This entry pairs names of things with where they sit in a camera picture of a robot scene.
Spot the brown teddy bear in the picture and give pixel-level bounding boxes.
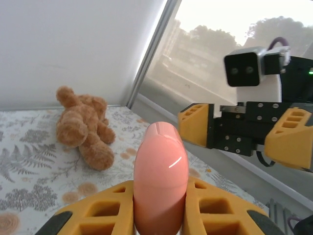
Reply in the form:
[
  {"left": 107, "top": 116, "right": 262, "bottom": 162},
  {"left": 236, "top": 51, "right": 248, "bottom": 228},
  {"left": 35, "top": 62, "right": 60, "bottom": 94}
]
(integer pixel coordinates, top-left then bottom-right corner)
[{"left": 55, "top": 85, "right": 116, "bottom": 171}]

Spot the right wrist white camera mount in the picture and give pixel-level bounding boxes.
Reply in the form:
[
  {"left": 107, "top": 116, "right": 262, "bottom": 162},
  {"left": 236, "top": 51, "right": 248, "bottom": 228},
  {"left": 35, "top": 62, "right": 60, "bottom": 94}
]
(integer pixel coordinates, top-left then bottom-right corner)
[{"left": 236, "top": 46, "right": 292, "bottom": 104}]

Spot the aluminium frame post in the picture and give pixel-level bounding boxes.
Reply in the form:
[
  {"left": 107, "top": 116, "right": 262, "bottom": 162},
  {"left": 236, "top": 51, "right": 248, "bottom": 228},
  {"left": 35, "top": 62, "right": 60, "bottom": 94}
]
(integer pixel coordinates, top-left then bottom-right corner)
[{"left": 126, "top": 0, "right": 183, "bottom": 110}]

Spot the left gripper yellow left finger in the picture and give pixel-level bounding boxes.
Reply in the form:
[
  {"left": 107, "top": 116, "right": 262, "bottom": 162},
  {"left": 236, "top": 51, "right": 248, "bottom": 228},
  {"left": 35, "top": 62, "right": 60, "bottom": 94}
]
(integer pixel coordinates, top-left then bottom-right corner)
[{"left": 45, "top": 180, "right": 134, "bottom": 235}]

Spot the floral print tablecloth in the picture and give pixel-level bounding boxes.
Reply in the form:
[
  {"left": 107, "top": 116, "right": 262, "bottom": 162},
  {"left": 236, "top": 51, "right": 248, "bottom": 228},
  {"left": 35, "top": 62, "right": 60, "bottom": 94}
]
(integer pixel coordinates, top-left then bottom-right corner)
[{"left": 0, "top": 104, "right": 269, "bottom": 235}]

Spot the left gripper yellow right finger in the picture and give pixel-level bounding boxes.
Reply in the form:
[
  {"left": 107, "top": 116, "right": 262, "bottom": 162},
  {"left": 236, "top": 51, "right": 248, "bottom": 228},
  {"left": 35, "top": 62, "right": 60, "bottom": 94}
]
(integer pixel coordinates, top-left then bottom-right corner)
[{"left": 182, "top": 175, "right": 287, "bottom": 235}]

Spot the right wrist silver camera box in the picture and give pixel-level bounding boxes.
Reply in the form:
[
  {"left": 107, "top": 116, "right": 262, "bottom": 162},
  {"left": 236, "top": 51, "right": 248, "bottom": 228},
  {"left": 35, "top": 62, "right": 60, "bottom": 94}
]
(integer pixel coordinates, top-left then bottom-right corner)
[{"left": 224, "top": 46, "right": 267, "bottom": 88}]

